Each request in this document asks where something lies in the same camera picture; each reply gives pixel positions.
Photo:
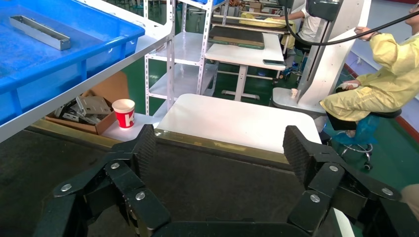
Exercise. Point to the blue plastic bin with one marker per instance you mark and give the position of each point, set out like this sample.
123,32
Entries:
49,68

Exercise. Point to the black stool with chrome base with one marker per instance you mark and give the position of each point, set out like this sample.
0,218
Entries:
360,140

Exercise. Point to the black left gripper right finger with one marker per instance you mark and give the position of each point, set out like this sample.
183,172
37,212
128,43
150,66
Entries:
296,150

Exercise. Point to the brown cardboard box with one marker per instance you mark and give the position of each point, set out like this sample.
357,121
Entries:
108,88

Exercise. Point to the yellow folded garment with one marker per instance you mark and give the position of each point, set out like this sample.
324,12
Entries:
262,22

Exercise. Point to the seated person in yellow coat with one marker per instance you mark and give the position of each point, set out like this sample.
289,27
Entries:
386,85

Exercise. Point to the pile of metal scrap parts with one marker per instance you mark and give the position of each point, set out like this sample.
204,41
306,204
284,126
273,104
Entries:
88,108

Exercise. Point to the black robot head unit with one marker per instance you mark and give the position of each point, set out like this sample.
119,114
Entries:
324,9

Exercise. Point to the red and white paper cup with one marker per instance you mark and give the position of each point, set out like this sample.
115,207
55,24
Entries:
124,114

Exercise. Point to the white work table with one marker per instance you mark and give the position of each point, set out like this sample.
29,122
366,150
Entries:
245,54

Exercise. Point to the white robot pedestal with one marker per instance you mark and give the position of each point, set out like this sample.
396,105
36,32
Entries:
322,65

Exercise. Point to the silver metal bracket part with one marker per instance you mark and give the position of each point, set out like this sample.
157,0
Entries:
42,34

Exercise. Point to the black tray with green frame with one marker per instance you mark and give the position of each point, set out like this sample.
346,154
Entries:
235,36

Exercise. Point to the white low platform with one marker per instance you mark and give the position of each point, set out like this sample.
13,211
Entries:
131,132

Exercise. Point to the dark smartphone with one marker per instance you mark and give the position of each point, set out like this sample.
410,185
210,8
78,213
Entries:
273,62

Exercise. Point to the dark smooth mat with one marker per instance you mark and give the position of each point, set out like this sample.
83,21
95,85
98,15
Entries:
32,157

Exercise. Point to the white metal rack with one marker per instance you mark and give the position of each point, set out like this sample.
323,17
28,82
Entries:
186,78

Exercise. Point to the white rounded side table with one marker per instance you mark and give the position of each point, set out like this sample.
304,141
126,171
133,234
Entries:
235,121

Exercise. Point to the person in white shirt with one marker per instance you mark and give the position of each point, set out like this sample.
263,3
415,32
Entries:
309,29

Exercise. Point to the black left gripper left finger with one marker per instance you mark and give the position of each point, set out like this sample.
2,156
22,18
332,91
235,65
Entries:
145,150

